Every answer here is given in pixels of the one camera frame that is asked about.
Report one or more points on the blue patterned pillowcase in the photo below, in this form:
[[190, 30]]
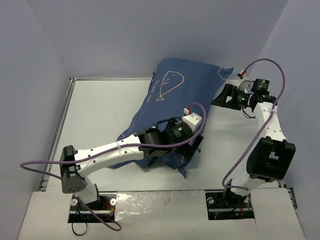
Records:
[[175, 85]]

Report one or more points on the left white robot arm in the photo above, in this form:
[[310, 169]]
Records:
[[179, 136]]

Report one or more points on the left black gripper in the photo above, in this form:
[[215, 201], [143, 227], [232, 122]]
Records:
[[191, 146]]

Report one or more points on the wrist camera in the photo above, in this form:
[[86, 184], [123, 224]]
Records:
[[244, 82], [192, 119]]

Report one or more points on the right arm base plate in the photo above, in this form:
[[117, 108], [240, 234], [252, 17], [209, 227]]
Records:
[[233, 207]]

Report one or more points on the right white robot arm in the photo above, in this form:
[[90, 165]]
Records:
[[270, 155]]

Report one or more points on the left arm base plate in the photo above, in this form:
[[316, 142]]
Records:
[[105, 209]]

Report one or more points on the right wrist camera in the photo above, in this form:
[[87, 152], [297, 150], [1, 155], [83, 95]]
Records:
[[244, 82]]

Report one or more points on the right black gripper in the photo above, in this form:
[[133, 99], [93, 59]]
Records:
[[231, 95]]

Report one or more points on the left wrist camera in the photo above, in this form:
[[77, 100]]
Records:
[[192, 119]]

